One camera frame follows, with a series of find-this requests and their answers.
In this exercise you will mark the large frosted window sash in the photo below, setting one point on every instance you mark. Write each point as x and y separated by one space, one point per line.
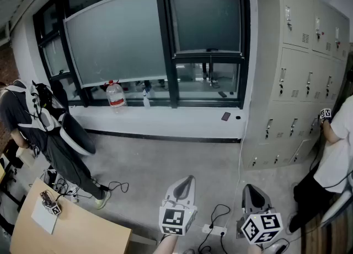
115 40

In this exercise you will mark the small beige box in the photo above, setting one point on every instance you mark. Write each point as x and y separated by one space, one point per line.
24 156

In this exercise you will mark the clear spray bottle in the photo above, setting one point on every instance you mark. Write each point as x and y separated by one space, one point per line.
146 101

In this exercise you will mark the spare hand-held gripper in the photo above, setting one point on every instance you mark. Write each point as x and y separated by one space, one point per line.
52 208

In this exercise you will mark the small frosted window sash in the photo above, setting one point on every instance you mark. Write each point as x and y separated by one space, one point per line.
193 40

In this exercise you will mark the white power strip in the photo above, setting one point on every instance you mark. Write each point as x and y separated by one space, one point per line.
218 230

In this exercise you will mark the white office chair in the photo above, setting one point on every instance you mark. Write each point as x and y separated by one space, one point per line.
77 134

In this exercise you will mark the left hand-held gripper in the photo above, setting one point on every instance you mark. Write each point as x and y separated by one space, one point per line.
172 218

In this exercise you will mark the smartphone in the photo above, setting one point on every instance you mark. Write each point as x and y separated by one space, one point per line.
225 116

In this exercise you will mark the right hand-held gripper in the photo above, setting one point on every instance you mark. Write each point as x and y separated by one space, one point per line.
262 228

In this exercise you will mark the white paper sheet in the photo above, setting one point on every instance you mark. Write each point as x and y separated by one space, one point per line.
44 220

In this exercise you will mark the grey metal locker cabinet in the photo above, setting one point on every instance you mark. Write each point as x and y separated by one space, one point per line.
289 68

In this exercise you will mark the person's left forearm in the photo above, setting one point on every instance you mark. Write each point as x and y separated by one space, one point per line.
165 246

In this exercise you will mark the large clear water bottle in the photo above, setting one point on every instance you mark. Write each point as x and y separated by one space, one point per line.
115 96

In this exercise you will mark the person's right forearm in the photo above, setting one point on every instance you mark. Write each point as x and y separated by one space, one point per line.
255 249

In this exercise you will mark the tan wooden table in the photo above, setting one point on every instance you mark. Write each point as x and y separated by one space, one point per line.
82 233

